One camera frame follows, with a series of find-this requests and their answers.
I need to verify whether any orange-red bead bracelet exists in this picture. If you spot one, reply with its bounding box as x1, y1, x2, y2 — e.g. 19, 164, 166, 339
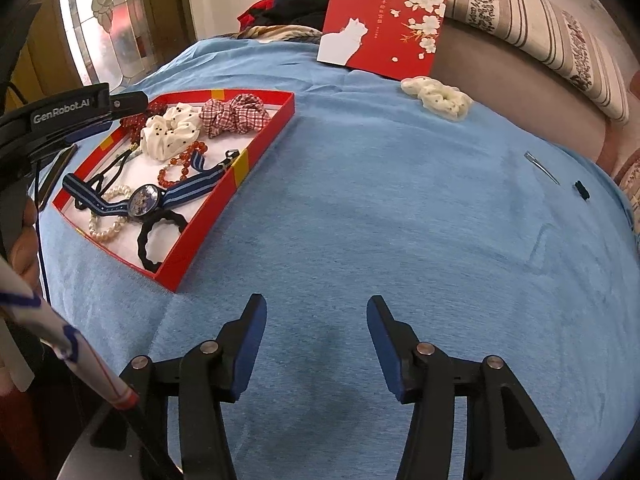
157, 141, 209, 189

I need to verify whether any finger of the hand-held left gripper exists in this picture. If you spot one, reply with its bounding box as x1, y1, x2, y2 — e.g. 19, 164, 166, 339
65, 91, 150, 143
37, 143, 79, 209

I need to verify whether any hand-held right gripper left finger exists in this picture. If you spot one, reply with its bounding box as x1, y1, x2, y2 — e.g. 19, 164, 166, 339
91, 293, 267, 480

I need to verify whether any person's left hand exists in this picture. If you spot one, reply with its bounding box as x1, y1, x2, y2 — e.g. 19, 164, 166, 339
11, 199, 41, 282

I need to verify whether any metal hair clip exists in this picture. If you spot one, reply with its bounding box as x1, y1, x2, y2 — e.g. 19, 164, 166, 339
523, 151, 561, 186

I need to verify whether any blue cable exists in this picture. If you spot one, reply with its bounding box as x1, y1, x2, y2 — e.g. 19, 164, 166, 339
34, 160, 50, 303

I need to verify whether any blue blanket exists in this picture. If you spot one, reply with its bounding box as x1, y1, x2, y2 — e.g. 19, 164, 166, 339
29, 39, 640, 480

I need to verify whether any white striped cord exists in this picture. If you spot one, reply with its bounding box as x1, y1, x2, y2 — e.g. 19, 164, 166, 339
0, 255, 140, 411

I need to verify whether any red plaid scrunchie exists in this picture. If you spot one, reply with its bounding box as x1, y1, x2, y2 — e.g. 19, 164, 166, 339
198, 93, 271, 139

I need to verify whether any red cardboard box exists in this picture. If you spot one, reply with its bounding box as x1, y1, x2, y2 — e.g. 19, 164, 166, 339
52, 89, 296, 294

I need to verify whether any red box lid with cat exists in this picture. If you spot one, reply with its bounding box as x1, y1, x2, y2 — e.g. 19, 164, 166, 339
316, 0, 448, 81

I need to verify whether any black wavy hair tie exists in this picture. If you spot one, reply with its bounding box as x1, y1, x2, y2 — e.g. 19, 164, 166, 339
136, 208, 190, 267

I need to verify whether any long striped floral cushion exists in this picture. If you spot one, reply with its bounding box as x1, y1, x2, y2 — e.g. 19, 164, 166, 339
369, 0, 632, 124

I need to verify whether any navy striped band watch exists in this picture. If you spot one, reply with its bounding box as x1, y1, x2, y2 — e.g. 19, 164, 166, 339
63, 150, 242, 222

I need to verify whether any brown sofa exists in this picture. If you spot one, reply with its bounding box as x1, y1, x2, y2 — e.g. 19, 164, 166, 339
434, 14, 640, 181

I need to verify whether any patterned scarf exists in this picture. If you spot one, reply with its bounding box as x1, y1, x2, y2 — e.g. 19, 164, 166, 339
239, 24, 324, 45

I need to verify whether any wooden glass door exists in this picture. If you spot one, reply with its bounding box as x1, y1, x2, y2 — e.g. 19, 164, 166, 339
10, 0, 199, 107

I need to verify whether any cream dotted scrunchie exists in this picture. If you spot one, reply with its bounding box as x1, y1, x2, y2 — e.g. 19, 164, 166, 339
400, 76, 474, 122

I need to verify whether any white dotted scrunchie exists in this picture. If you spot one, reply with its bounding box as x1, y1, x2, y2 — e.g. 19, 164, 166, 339
139, 102, 201, 162

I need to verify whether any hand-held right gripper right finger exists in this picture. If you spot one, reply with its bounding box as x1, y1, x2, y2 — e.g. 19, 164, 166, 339
366, 295, 576, 480

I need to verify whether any dark clothes pile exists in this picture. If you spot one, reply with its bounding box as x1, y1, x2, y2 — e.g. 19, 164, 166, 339
237, 0, 332, 31

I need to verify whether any white pearl bracelet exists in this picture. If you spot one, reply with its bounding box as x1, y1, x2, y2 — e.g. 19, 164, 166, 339
88, 184, 132, 244

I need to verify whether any thin black hair tie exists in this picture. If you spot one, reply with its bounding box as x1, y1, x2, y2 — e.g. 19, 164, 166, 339
75, 152, 135, 211

